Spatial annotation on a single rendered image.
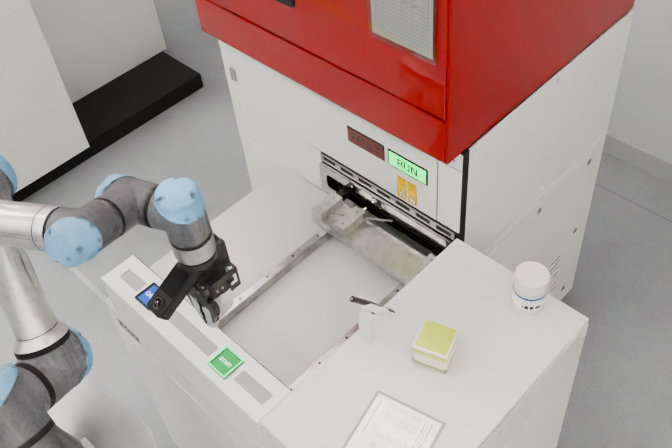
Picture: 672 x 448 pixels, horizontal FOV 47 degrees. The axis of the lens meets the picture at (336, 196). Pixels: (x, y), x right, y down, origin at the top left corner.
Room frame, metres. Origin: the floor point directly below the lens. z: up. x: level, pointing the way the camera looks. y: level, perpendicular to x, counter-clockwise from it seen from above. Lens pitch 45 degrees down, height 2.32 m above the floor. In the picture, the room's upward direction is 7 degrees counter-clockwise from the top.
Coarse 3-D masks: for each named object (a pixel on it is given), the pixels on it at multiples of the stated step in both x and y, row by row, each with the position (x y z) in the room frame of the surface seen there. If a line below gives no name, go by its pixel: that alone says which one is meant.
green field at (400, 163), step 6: (390, 156) 1.31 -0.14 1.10; (396, 156) 1.30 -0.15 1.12; (390, 162) 1.31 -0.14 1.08; (396, 162) 1.30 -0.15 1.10; (402, 162) 1.28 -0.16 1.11; (408, 162) 1.27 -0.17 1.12; (402, 168) 1.28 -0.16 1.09; (408, 168) 1.27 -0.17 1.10; (414, 168) 1.26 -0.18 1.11; (414, 174) 1.26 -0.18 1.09; (420, 174) 1.24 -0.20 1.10; (420, 180) 1.24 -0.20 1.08
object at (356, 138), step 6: (348, 132) 1.41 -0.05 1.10; (354, 132) 1.40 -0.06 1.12; (354, 138) 1.40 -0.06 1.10; (360, 138) 1.38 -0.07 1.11; (366, 138) 1.37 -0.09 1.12; (360, 144) 1.38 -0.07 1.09; (366, 144) 1.37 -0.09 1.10; (372, 144) 1.35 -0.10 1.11; (372, 150) 1.35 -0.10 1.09; (378, 150) 1.34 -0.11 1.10; (378, 156) 1.34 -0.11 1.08
